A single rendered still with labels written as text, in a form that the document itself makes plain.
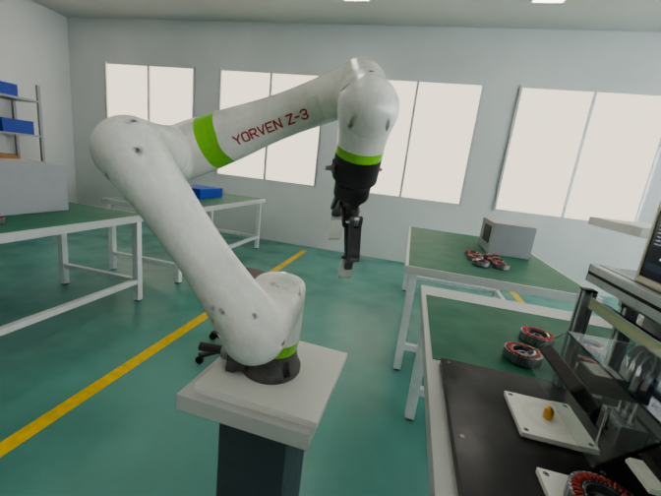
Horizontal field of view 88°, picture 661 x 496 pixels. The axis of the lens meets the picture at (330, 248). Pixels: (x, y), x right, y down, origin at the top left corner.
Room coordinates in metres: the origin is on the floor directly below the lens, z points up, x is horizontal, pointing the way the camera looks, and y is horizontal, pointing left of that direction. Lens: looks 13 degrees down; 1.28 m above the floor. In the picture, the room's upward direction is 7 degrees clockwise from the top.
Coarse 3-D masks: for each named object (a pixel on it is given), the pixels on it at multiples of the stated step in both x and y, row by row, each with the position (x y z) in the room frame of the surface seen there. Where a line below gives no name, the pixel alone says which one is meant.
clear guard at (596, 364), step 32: (576, 352) 0.47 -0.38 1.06; (608, 352) 0.46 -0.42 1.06; (640, 352) 0.47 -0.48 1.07; (544, 384) 0.44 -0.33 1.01; (608, 384) 0.38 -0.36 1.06; (640, 384) 0.38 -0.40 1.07; (576, 416) 0.37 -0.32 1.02; (608, 416) 0.34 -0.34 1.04; (640, 416) 0.32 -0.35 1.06; (608, 448) 0.31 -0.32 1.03; (640, 448) 0.29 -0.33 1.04
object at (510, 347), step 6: (510, 342) 1.04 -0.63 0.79; (516, 342) 1.05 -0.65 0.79; (504, 348) 1.02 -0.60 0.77; (510, 348) 1.00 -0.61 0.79; (516, 348) 1.04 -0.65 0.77; (522, 348) 1.03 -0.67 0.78; (528, 348) 1.03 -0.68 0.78; (504, 354) 1.01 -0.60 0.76; (510, 354) 0.99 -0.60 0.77; (516, 354) 0.97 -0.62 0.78; (510, 360) 0.99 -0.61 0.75; (516, 360) 0.97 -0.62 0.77; (522, 360) 0.96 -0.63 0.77; (528, 366) 0.95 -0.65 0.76
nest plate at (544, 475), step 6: (540, 468) 0.53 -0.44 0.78; (540, 474) 0.52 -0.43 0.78; (546, 474) 0.52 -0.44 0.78; (552, 474) 0.52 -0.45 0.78; (558, 474) 0.53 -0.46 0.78; (564, 474) 0.53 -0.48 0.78; (540, 480) 0.51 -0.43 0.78; (546, 480) 0.51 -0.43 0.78; (552, 480) 0.51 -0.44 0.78; (558, 480) 0.51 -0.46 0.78; (564, 480) 0.51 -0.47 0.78; (546, 486) 0.50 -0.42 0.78; (552, 486) 0.50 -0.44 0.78; (558, 486) 0.50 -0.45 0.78; (564, 486) 0.50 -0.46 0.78; (546, 492) 0.49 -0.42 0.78; (552, 492) 0.49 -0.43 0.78; (558, 492) 0.49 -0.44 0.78
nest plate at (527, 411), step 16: (512, 400) 0.74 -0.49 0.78; (528, 400) 0.75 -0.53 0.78; (544, 400) 0.75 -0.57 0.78; (512, 416) 0.69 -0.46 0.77; (528, 416) 0.68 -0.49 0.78; (560, 416) 0.69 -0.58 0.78; (528, 432) 0.63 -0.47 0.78; (544, 432) 0.64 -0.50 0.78; (560, 432) 0.64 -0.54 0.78; (576, 448) 0.61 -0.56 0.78
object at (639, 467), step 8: (656, 448) 0.46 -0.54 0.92; (648, 456) 0.46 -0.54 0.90; (656, 456) 0.45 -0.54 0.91; (632, 464) 0.46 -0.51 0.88; (640, 464) 0.46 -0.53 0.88; (648, 464) 0.46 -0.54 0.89; (656, 464) 0.45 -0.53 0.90; (640, 472) 0.44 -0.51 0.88; (648, 472) 0.44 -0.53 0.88; (656, 472) 0.44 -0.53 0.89; (640, 480) 0.44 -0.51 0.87; (648, 480) 0.43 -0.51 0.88; (656, 480) 0.43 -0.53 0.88; (648, 488) 0.42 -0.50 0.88; (656, 488) 0.42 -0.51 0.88
